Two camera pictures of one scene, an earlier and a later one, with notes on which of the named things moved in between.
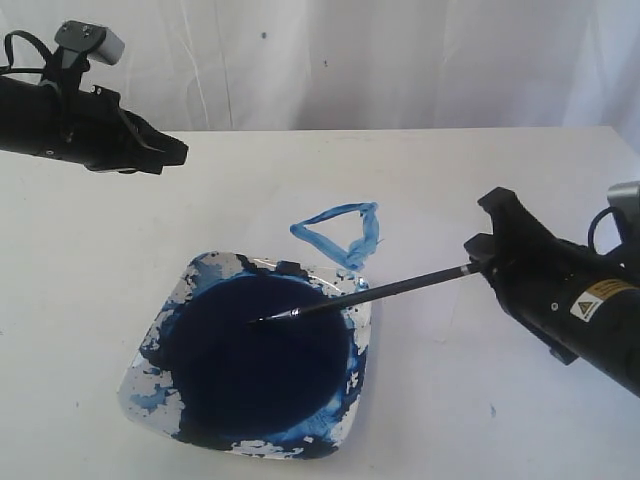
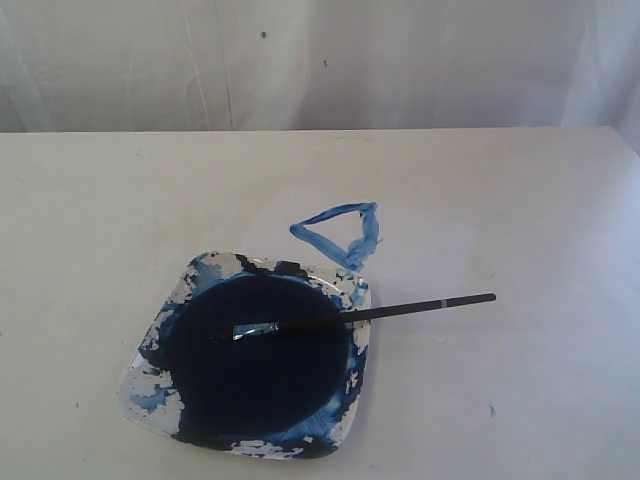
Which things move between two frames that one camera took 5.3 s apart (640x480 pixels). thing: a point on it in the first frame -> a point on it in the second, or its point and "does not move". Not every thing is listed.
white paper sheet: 382,234 does not move
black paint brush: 298,311 -> 259,329
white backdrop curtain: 229,65 does not move
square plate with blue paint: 287,389 does not move
